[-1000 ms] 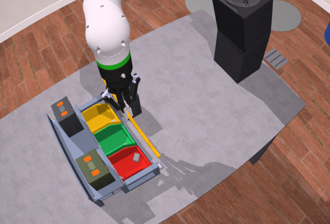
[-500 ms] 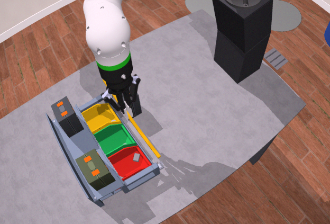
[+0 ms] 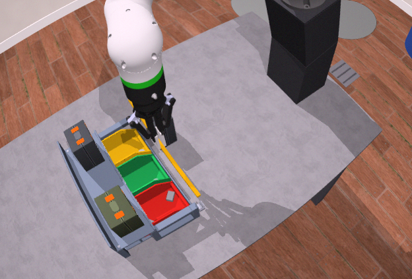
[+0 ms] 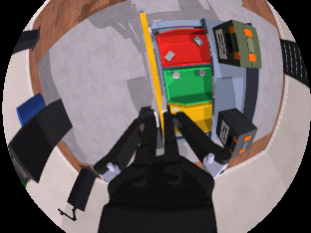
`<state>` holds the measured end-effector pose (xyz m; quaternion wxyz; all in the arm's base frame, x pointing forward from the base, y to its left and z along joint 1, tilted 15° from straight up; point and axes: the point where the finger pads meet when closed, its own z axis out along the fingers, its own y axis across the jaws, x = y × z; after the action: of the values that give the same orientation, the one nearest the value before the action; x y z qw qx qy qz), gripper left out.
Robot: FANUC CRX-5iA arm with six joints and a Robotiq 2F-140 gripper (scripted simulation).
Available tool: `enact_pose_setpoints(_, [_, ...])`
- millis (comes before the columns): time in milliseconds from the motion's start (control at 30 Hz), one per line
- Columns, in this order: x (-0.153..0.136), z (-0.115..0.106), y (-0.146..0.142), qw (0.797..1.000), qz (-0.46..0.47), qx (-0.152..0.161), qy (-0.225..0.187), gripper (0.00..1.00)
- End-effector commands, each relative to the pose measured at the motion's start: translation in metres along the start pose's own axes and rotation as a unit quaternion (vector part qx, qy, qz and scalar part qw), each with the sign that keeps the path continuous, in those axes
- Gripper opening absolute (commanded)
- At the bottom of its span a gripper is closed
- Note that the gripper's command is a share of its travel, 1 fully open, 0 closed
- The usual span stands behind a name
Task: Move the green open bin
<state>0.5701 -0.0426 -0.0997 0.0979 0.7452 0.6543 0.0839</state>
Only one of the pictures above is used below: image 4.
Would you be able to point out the yellow long thin bar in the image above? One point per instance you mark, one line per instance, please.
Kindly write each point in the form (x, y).
(152, 62)

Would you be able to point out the yellow open bin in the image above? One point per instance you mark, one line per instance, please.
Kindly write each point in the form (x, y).
(200, 115)

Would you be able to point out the green bin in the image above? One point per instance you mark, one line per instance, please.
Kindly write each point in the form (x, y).
(190, 88)

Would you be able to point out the red open bin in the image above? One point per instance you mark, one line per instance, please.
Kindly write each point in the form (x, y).
(179, 41)

